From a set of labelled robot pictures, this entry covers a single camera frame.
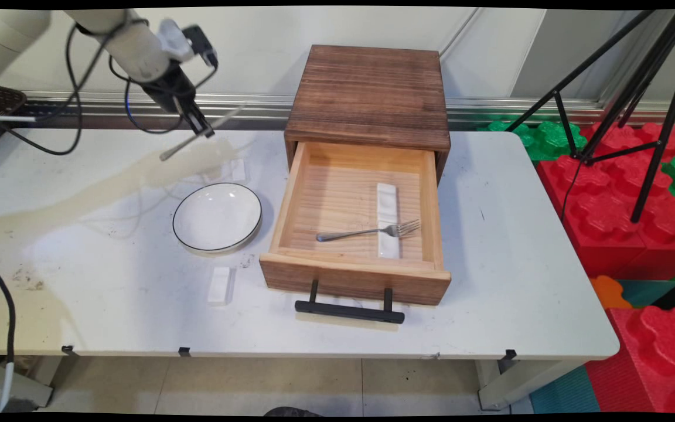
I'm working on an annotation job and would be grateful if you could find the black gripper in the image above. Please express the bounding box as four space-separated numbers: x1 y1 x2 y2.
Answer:
140 63 217 140

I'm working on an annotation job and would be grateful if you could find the white plate with black rim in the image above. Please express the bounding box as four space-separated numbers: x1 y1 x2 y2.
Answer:
172 182 263 255

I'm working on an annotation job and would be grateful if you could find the dark wooden drawer cabinet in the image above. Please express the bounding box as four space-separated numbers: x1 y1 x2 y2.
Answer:
284 45 452 183

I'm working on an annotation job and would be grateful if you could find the silver fork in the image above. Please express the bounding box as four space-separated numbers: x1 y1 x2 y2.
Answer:
315 219 421 243

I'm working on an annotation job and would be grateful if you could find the brown mesh basket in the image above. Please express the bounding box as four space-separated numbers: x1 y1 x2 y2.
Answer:
0 84 28 119

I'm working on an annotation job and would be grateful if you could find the long white cutlery rest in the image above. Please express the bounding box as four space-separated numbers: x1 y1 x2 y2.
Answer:
376 182 402 260

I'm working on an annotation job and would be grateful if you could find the light wooden drawer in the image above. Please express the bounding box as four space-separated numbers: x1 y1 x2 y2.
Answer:
258 141 452 307

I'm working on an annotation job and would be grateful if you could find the grey table foot bar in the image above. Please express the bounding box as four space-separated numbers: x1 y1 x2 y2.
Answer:
0 358 54 412

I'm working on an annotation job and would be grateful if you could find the white table leg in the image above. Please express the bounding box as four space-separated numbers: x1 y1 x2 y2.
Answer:
476 358 574 410

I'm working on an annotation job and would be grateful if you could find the large red foam block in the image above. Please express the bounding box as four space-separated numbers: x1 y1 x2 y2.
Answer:
536 122 675 280

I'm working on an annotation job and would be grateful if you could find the orange foam block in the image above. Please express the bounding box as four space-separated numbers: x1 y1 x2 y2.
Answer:
588 275 632 310

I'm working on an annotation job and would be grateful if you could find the teal foam mat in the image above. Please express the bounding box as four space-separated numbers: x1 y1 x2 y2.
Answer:
529 364 602 414

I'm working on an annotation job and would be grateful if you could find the black tripod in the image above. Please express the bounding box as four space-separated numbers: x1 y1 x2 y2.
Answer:
504 8 675 224

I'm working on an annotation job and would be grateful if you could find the teal foam block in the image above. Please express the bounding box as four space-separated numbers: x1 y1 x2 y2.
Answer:
615 279 675 308

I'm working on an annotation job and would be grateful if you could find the aluminium wall rail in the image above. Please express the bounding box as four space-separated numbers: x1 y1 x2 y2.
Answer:
18 91 675 131

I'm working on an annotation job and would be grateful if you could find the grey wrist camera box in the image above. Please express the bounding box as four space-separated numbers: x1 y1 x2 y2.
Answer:
180 24 220 69

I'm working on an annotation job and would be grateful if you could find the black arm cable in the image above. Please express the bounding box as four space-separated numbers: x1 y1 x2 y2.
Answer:
0 22 151 156

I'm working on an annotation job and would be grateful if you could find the black drawer handle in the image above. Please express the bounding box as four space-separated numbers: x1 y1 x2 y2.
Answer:
294 279 406 325

